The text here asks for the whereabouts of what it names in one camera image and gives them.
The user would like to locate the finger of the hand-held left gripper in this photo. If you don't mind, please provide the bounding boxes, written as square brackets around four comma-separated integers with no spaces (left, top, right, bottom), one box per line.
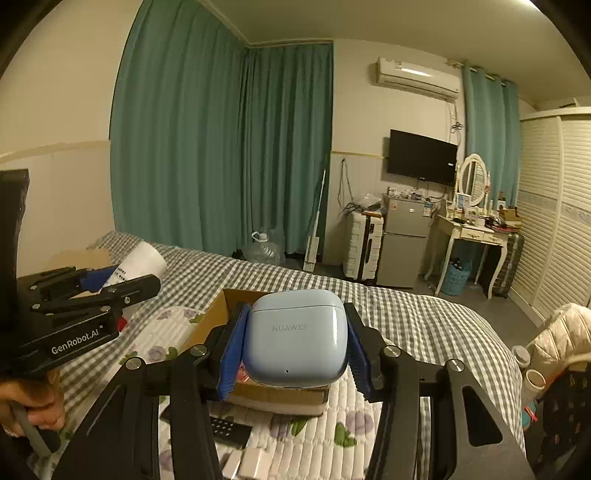
[30,274,162,320]
[16,265,119,301]

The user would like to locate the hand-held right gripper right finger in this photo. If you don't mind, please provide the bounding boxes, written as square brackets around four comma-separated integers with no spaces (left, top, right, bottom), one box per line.
[342,302,539,480]

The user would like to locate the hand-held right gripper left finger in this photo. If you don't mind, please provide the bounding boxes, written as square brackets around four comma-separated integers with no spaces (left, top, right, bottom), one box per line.
[54,302,254,480]

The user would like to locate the white cylindrical tube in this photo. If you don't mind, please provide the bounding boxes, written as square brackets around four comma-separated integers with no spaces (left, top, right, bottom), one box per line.
[111,241,168,298]

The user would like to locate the brown cardboard box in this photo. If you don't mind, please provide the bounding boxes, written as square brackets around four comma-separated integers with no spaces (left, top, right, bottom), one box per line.
[180,288,331,417]

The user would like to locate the light blue earbuds case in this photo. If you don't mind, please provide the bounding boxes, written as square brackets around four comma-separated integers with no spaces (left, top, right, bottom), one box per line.
[242,290,350,387]

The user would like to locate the person's left hand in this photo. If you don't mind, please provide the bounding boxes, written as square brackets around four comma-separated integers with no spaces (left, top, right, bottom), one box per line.
[0,367,64,438]

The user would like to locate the open cardboard box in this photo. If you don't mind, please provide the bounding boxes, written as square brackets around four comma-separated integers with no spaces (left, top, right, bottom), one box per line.
[42,248,114,280]

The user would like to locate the bed with checkered sheet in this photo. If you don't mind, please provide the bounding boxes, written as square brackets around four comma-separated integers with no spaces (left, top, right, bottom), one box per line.
[59,230,528,455]

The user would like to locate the black remote control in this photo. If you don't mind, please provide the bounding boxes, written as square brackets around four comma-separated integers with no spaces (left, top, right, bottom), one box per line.
[207,414,253,449]

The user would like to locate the white floral quilted mat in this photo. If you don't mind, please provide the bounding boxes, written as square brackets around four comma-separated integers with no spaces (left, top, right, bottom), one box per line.
[25,295,433,480]

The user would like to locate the white small boxes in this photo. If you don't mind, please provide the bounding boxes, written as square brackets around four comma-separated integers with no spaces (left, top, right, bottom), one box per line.
[216,449,279,480]

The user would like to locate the clear water jug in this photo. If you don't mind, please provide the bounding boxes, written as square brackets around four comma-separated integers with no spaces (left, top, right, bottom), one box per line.
[241,229,287,267]

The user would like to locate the white ribbed suitcase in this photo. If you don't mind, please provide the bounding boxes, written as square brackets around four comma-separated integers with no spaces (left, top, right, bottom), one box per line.
[342,211,385,283]

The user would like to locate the blue laundry basket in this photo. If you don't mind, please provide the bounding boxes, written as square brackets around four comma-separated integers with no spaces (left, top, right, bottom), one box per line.
[438,257,474,297]

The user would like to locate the grey small fridge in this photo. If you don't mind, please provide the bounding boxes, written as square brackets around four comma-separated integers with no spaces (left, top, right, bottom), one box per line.
[379,193,437,290]

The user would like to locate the white flat mop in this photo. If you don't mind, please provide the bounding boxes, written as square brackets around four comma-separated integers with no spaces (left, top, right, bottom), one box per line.
[302,168,328,272]

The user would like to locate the white cup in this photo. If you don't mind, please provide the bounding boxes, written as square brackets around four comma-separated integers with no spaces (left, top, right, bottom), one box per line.
[511,344,533,371]
[525,368,549,403]

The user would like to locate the wide green curtain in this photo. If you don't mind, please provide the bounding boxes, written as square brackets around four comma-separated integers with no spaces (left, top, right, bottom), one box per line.
[110,0,334,267]

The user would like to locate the white dressing table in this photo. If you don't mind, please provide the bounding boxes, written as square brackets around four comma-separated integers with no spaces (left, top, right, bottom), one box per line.
[424,213,509,302]

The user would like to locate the dark suitcase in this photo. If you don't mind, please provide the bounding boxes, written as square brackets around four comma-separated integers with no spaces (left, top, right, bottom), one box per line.
[490,232,526,299]

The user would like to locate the cream puffer jacket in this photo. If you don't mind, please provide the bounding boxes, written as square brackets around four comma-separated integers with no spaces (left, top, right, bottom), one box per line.
[525,303,591,376]

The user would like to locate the dark patterned clothing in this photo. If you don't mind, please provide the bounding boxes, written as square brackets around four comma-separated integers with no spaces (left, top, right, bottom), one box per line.
[537,364,591,477]

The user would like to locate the oval vanity mirror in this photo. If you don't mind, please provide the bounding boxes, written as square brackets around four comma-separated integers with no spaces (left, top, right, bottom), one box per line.
[454,153,493,211]

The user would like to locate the white louvred wardrobe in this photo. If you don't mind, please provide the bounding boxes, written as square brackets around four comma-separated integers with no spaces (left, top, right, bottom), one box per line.
[509,106,591,334]

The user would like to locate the narrow green curtain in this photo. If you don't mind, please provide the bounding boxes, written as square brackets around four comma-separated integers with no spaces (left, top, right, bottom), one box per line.
[461,59,522,208]

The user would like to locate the white air conditioner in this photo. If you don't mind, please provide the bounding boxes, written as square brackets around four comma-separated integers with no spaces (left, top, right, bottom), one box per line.
[375,56,461,103]

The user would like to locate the black wall television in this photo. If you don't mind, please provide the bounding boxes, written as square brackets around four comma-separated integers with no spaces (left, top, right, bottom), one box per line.
[386,128,459,188]

